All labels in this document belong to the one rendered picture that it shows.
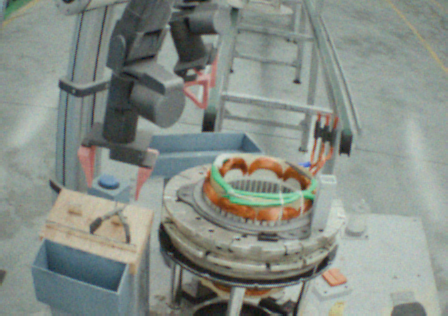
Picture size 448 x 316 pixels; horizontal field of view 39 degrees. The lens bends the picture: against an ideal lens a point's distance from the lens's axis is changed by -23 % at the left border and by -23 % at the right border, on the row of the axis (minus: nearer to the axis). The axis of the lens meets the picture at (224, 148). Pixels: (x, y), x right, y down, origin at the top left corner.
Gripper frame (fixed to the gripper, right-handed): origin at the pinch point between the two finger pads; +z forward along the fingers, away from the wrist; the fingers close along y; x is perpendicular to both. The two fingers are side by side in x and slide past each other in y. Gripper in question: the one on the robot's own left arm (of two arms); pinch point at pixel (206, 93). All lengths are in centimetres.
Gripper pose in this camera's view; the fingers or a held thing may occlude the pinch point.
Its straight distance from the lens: 156.8
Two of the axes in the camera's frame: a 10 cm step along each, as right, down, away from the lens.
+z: 2.9, 8.2, 5.0
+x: -9.4, 1.6, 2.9
